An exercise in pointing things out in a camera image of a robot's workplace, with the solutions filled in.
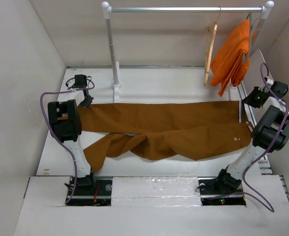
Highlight brown trousers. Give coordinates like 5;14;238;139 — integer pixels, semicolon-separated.
79;101;252;172

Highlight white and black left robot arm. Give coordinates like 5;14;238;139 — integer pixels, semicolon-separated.
47;74;97;195

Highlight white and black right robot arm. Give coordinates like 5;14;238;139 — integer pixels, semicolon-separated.
214;78;289;194

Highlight empty wooden hanger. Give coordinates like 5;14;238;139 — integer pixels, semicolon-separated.
203;7;221;86

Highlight orange hanging garment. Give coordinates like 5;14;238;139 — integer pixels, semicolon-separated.
210;19;250;97

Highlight white and metal clothes rack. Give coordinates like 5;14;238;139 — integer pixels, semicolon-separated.
101;0;275;104

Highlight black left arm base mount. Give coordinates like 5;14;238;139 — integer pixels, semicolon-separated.
64;173;113;207

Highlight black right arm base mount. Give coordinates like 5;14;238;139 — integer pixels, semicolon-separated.
195;169;246;206

